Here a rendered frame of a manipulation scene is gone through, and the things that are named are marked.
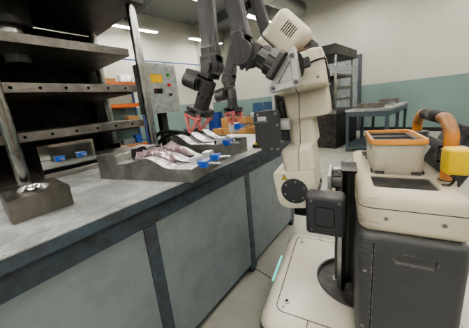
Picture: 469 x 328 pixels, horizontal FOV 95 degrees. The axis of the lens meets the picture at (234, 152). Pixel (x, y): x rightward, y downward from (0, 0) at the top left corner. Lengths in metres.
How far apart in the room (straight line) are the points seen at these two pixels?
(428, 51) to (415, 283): 6.69
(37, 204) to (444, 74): 7.26
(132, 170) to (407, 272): 1.01
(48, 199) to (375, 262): 1.01
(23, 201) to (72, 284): 0.28
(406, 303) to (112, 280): 0.89
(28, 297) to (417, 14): 7.59
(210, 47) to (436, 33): 6.77
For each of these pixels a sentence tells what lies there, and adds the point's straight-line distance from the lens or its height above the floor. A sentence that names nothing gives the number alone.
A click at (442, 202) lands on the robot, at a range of 0.74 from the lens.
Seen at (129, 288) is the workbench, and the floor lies 0.49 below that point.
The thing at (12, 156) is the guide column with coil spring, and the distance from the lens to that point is 1.52.
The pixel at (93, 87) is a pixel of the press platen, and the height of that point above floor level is 1.27.
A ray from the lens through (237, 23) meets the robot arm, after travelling 0.78.
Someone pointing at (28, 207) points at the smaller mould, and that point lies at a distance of 0.90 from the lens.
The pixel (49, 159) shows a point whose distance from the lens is 1.57.
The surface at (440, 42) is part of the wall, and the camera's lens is 7.28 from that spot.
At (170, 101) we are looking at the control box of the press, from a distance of 2.00.
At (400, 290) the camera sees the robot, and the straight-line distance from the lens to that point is 0.87.
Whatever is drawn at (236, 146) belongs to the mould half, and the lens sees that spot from 1.22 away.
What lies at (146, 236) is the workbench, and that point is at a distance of 0.90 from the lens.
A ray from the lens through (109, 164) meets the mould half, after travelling 1.12.
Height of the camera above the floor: 1.08
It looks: 12 degrees down
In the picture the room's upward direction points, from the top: 5 degrees counter-clockwise
